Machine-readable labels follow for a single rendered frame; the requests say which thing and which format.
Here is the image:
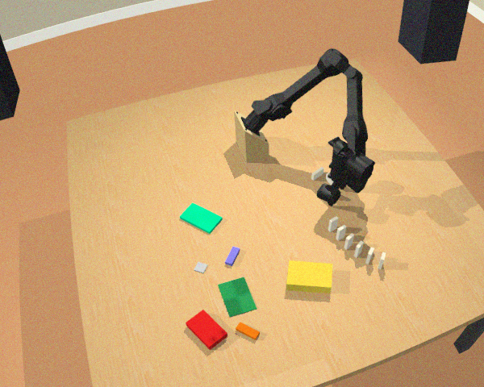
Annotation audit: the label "red rectangular block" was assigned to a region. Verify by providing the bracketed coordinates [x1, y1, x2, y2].
[186, 310, 227, 349]

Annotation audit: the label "purple rectangular block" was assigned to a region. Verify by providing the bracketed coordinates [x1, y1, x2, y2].
[225, 247, 240, 266]

